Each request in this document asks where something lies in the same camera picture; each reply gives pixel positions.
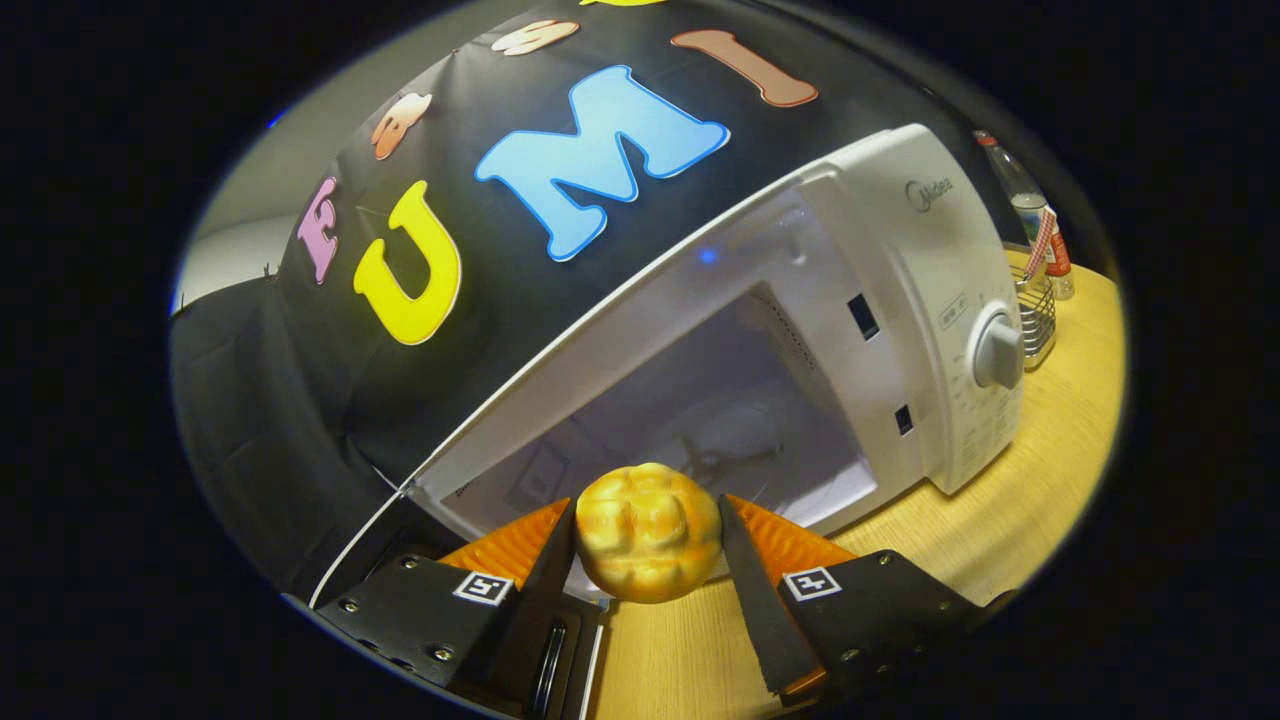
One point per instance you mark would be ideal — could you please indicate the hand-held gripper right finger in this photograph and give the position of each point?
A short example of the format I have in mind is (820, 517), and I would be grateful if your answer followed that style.
(765, 620)

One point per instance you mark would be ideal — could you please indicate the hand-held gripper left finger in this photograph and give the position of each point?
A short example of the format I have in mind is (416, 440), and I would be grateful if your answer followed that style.
(535, 610)

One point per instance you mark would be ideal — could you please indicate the golden bread bun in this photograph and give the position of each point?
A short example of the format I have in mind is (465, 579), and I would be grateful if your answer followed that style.
(648, 535)

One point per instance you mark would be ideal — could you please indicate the white microwave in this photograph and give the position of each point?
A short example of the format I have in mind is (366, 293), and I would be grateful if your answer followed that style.
(900, 300)

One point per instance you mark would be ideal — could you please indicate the red white striped straw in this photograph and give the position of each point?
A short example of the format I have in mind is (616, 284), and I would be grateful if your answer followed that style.
(1040, 245)

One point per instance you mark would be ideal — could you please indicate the clear plastic water bottle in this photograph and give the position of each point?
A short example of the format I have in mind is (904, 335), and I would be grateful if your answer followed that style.
(1020, 190)

